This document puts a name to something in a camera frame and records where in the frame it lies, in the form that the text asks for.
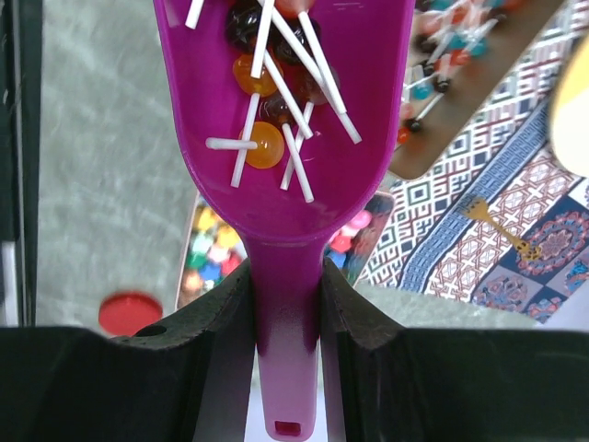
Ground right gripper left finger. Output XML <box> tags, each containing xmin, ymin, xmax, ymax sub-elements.
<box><xmin>1</xmin><ymin>262</ymin><xmax>255</xmax><ymax>441</ymax></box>

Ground cream and orange plate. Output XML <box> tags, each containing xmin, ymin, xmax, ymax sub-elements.
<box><xmin>549</xmin><ymin>36</ymin><xmax>588</xmax><ymax>178</ymax></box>

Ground red jar lid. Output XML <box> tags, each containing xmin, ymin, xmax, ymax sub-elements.
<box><xmin>98</xmin><ymin>290</ymin><xmax>163</xmax><ymax>336</ymax></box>

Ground gold fork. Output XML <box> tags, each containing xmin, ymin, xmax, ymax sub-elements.
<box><xmin>463</xmin><ymin>197</ymin><xmax>541</xmax><ymax>262</ymax></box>

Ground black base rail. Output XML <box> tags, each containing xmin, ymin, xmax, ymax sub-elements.
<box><xmin>1</xmin><ymin>1</ymin><xmax>43</xmax><ymax>327</ymax></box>

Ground tin of pastel star candies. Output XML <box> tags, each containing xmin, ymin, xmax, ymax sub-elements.
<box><xmin>176</xmin><ymin>192</ymin><xmax>394</xmax><ymax>308</ymax></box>

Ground purple plastic scoop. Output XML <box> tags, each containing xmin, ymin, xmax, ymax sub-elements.
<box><xmin>155</xmin><ymin>1</ymin><xmax>414</xmax><ymax>441</ymax></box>

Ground tin of lollipops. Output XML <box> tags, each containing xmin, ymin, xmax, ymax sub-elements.
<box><xmin>388</xmin><ymin>1</ymin><xmax>566</xmax><ymax>180</ymax></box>

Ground patterned placemat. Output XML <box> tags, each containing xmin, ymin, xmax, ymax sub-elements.
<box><xmin>347</xmin><ymin>1</ymin><xmax>588</xmax><ymax>323</ymax></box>

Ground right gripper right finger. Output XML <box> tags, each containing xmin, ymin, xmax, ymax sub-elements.
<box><xmin>320</xmin><ymin>261</ymin><xmax>588</xmax><ymax>441</ymax></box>

